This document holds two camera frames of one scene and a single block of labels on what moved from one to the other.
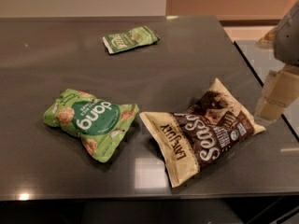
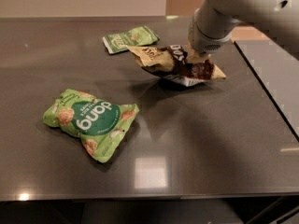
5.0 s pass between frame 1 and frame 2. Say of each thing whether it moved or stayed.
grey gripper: moved
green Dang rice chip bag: stayed
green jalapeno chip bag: stayed
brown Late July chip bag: moved
